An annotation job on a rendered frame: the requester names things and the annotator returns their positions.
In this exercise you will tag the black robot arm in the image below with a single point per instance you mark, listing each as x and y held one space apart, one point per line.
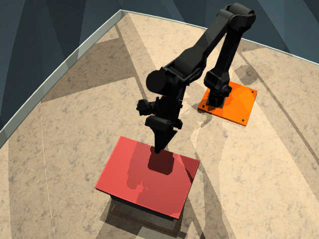
172 79

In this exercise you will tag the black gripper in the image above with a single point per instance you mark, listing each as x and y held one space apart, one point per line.
163 123

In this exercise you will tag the red rectangular lid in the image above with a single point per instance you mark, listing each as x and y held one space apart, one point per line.
157 182

